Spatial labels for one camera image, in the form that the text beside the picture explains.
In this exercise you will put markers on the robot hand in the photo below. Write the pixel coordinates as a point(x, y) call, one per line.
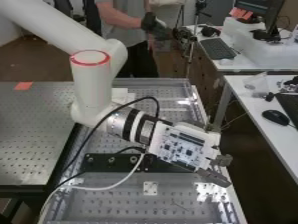
point(186, 145)

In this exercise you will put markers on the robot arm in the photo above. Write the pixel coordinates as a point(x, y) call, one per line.
point(93, 83)

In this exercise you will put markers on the thin chopstick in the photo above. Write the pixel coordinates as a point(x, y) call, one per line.
point(179, 206)

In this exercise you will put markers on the clear box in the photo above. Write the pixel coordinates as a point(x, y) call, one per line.
point(110, 208)
point(176, 96)

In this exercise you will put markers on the black plate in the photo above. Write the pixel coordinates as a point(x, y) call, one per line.
point(110, 163)

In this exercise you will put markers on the white desk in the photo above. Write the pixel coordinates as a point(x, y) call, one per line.
point(230, 65)
point(270, 140)

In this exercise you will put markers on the small white box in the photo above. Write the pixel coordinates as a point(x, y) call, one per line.
point(121, 95)

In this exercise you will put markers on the black computer mouse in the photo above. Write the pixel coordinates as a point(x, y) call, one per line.
point(275, 117)

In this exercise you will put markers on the clear plastic bag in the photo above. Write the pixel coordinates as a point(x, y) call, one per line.
point(256, 85)

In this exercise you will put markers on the black keyboard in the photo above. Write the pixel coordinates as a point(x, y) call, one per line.
point(216, 48)
point(290, 108)

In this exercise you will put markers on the white foam box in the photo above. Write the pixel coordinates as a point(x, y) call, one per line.
point(266, 50)

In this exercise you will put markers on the black tripod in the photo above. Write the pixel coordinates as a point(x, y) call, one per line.
point(194, 23)

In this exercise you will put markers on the person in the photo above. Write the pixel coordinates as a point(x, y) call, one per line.
point(119, 20)

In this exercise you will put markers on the red tape strip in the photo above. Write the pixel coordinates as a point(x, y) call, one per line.
point(22, 86)

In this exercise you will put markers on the orange sticky note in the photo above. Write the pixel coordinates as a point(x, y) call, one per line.
point(240, 13)

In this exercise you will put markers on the black computer monitor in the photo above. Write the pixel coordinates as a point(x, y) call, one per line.
point(260, 6)

